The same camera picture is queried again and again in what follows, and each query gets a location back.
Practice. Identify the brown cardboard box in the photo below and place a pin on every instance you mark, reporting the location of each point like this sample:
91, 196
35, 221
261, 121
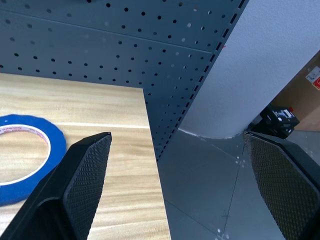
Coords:
301, 100

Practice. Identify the blue tape roll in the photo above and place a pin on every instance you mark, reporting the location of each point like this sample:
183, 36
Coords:
56, 135

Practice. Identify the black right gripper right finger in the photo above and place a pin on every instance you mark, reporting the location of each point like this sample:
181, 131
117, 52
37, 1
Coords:
287, 180

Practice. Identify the black box with white print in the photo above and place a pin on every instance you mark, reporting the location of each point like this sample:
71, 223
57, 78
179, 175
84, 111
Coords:
280, 120

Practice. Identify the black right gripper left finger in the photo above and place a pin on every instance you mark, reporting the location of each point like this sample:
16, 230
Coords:
75, 190

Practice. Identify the grey perforated pegboard panel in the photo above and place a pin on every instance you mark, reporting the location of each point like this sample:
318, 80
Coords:
140, 55

